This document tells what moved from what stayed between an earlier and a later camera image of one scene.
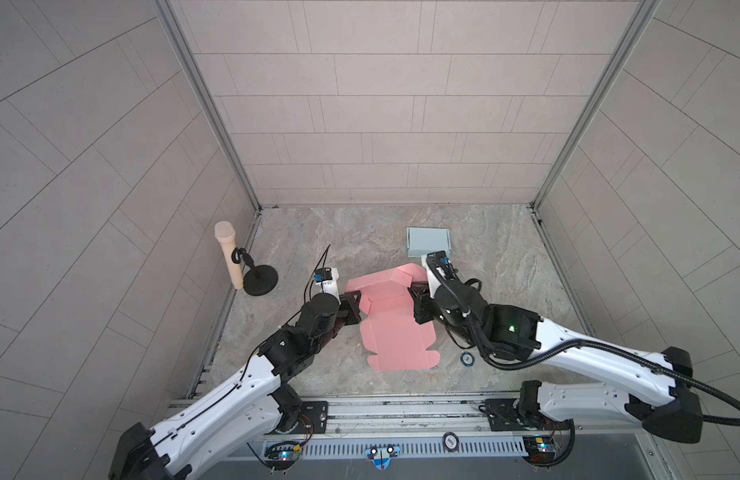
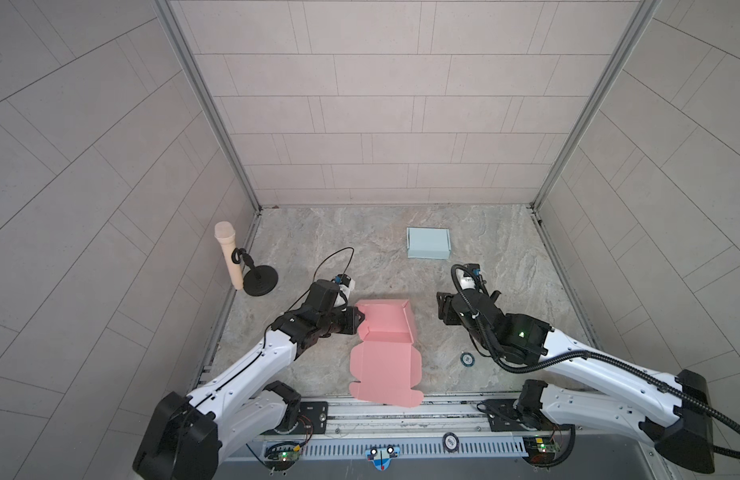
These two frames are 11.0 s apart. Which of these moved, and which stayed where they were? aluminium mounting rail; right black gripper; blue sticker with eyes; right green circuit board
Moved: right black gripper
Stayed: aluminium mounting rail; right green circuit board; blue sticker with eyes
